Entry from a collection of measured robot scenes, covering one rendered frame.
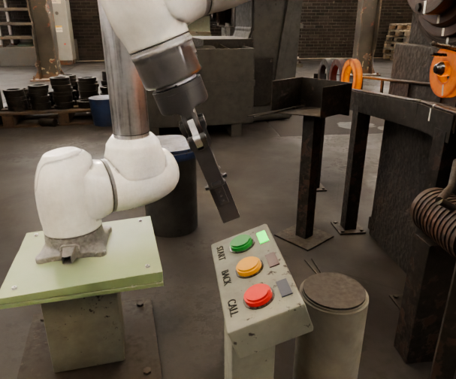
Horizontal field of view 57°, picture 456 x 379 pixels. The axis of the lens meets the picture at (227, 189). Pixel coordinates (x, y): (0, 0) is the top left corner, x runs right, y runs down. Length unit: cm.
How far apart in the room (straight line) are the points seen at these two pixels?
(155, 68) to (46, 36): 742
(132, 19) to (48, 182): 65
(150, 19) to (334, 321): 54
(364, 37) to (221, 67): 515
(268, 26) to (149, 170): 317
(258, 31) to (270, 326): 375
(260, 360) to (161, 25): 51
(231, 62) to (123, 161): 257
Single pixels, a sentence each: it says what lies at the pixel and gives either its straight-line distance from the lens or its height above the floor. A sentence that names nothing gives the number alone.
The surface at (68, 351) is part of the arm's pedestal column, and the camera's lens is 136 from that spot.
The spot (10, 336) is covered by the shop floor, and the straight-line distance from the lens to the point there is 163.
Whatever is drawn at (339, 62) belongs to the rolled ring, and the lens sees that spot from 227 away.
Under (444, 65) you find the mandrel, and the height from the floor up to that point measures 83.
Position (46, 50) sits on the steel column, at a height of 48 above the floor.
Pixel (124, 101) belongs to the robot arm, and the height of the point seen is 76.
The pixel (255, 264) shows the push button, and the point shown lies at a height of 61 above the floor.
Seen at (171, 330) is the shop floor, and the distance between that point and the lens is 150.
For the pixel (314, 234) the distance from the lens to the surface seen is 208.
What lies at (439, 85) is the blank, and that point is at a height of 77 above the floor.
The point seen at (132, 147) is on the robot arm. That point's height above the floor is 64.
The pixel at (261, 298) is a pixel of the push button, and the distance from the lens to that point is 60.
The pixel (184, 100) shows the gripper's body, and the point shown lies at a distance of 61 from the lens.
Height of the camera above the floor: 96
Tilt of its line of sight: 22 degrees down
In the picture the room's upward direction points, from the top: straight up
